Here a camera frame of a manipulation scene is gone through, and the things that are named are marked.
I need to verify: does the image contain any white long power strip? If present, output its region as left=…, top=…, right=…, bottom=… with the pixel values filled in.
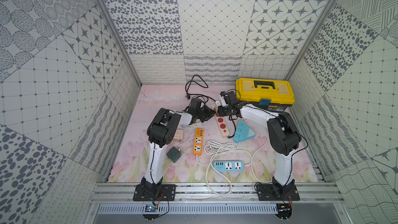
left=211, top=101, right=230, bottom=139

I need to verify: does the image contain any orange power strip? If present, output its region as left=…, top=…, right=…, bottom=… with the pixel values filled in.
left=193, top=128, right=204, bottom=156

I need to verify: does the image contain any light blue triangular socket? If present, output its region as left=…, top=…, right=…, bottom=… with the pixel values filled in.
left=233, top=120, right=256, bottom=143

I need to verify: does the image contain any pink deer cube adapter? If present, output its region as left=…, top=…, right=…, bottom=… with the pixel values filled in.
left=173, top=130, right=184, bottom=143

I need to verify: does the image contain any dark green cube adapter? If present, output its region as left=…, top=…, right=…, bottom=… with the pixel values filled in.
left=166, top=147, right=181, bottom=163

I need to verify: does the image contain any blue white power strip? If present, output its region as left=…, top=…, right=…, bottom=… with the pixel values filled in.
left=213, top=161, right=244, bottom=172

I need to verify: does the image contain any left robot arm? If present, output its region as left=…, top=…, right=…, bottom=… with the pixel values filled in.
left=141, top=98, right=216, bottom=198

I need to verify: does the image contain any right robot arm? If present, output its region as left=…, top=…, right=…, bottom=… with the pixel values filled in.
left=217, top=91, right=302, bottom=196

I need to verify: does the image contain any yellow black toolbox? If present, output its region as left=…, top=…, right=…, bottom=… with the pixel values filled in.
left=235, top=78, right=295, bottom=112

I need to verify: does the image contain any white power cable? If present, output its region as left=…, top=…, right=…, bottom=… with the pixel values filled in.
left=195, top=135, right=271, bottom=197

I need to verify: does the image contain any black power cable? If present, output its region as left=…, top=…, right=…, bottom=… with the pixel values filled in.
left=184, top=74, right=238, bottom=138

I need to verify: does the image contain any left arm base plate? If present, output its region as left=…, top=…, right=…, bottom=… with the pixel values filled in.
left=133, top=184, right=176, bottom=202

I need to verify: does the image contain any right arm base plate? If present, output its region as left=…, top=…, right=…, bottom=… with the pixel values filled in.
left=254, top=183, right=300, bottom=202

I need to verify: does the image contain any aluminium rail frame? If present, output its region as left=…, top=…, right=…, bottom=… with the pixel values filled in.
left=88, top=181, right=344, bottom=203

